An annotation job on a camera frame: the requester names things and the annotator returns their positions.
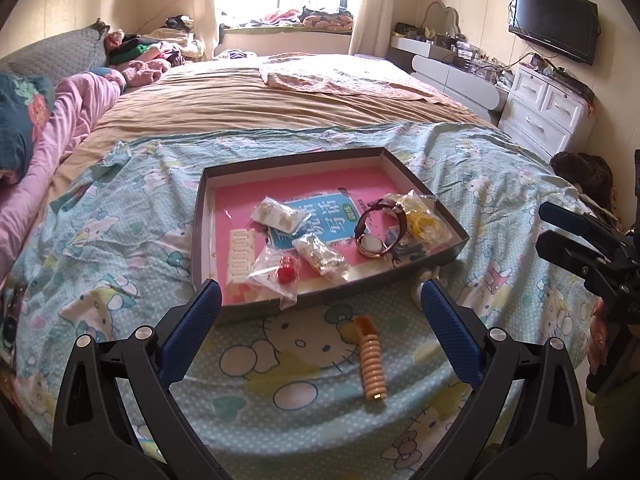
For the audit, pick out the pink quilt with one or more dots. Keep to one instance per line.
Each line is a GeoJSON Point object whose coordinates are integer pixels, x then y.
{"type": "Point", "coordinates": [80, 101]}

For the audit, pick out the pink floral blanket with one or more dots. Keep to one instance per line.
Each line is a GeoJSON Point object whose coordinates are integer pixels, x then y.
{"type": "Point", "coordinates": [347, 75]}

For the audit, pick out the white grey dressing table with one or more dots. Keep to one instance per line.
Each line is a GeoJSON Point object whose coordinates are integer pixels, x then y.
{"type": "Point", "coordinates": [434, 65]}

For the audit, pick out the beige right curtain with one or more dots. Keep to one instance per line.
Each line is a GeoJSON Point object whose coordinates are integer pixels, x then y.
{"type": "Point", "coordinates": [372, 28]}

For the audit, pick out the clothes pile on bed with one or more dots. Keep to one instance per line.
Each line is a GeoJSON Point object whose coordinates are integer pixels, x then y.
{"type": "Point", "coordinates": [138, 60]}

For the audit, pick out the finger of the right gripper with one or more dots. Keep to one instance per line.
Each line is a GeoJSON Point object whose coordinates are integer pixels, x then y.
{"type": "Point", "coordinates": [575, 219]}
{"type": "Point", "coordinates": [574, 257]}

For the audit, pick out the bagged gold jewelry packet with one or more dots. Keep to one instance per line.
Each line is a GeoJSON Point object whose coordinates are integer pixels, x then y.
{"type": "Point", "coordinates": [329, 263]}

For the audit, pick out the beige curtain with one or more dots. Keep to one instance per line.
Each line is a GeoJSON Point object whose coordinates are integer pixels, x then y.
{"type": "Point", "coordinates": [206, 26]}
{"type": "Point", "coordinates": [372, 28]}

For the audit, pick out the brown strap wristwatch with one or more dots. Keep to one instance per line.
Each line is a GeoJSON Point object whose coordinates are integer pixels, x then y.
{"type": "Point", "coordinates": [370, 230]}

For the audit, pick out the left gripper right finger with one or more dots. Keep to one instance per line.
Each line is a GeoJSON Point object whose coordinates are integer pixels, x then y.
{"type": "Point", "coordinates": [524, 417]}

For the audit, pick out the red bead earrings packet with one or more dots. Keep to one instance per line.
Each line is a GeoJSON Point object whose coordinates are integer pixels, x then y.
{"type": "Point", "coordinates": [275, 275]}

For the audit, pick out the vanity mirror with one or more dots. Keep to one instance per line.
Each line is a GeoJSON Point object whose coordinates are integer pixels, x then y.
{"type": "Point", "coordinates": [440, 20]}

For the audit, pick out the pink Chinese book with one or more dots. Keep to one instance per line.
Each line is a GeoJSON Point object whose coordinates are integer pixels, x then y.
{"type": "Point", "coordinates": [300, 230]}

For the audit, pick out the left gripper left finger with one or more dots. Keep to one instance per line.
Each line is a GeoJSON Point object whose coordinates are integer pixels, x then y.
{"type": "Point", "coordinates": [93, 437]}

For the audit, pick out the grey quilted headboard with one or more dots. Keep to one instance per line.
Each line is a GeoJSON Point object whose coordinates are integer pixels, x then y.
{"type": "Point", "coordinates": [62, 55]}

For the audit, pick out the teal floral pillow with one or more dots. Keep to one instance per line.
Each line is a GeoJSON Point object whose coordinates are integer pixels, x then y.
{"type": "Point", "coordinates": [26, 106]}

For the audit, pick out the white drawer cabinet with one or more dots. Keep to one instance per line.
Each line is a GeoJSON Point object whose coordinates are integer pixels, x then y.
{"type": "Point", "coordinates": [544, 116]}

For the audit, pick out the tan brown bedspread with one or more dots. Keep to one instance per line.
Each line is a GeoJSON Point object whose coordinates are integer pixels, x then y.
{"type": "Point", "coordinates": [212, 97]}

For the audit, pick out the orange spiral hair clip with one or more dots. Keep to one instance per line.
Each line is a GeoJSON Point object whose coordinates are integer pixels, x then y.
{"type": "Point", "coordinates": [365, 335]}

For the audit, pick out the beige left curtain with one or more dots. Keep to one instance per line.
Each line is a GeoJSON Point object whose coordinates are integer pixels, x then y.
{"type": "Point", "coordinates": [206, 26]}

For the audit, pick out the dark cardboard box tray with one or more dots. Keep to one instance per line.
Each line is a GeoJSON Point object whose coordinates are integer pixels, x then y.
{"type": "Point", "coordinates": [336, 187]}

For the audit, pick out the black wall television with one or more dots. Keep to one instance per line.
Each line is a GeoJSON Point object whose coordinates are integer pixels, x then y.
{"type": "Point", "coordinates": [566, 27]}

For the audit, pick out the dark fluffy stool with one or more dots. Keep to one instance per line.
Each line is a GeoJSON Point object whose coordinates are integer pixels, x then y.
{"type": "Point", "coordinates": [588, 172]}

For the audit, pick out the clothes pile on windowsill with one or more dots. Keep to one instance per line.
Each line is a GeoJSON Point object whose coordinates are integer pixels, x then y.
{"type": "Point", "coordinates": [339, 22]}

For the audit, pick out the white earring card packet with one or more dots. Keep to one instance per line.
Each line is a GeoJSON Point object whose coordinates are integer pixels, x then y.
{"type": "Point", "coordinates": [278, 216]}

